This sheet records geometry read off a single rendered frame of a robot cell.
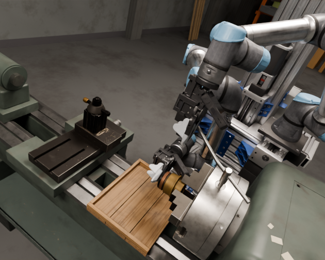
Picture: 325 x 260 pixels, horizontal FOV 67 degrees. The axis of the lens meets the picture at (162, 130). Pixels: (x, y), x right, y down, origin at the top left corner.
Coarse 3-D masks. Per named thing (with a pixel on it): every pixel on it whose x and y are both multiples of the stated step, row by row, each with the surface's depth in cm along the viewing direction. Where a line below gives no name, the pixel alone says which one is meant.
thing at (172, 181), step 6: (162, 174) 92; (168, 174) 92; (174, 174) 93; (162, 180) 91; (168, 180) 90; (174, 180) 90; (180, 180) 92; (162, 186) 92; (168, 186) 90; (174, 186) 90; (180, 186) 90; (168, 192) 90
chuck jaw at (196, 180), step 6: (204, 162) 89; (204, 168) 88; (210, 168) 88; (186, 174) 91; (192, 174) 90; (198, 174) 89; (204, 174) 88; (186, 180) 90; (192, 180) 89; (198, 180) 89; (204, 180) 88; (192, 186) 89; (198, 186) 89
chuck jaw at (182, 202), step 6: (174, 192) 88; (180, 192) 88; (174, 198) 87; (180, 198) 86; (186, 198) 87; (174, 204) 84; (180, 204) 84; (186, 204) 85; (174, 210) 81; (180, 210) 82; (186, 210) 83; (174, 216) 79; (180, 216) 80; (174, 222) 81; (180, 222) 79; (180, 228) 78; (180, 234) 79
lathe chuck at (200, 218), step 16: (208, 176) 79; (208, 192) 76; (224, 192) 76; (192, 208) 75; (208, 208) 74; (224, 208) 74; (192, 224) 75; (208, 224) 73; (176, 240) 83; (192, 240) 76
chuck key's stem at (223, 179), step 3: (225, 168) 72; (228, 168) 72; (225, 171) 71; (228, 171) 71; (231, 171) 71; (222, 174) 73; (225, 174) 72; (228, 174) 71; (222, 177) 73; (225, 177) 72; (219, 180) 76; (222, 180) 74; (225, 180) 73; (219, 183) 76; (222, 183) 75; (219, 186) 77; (222, 186) 78
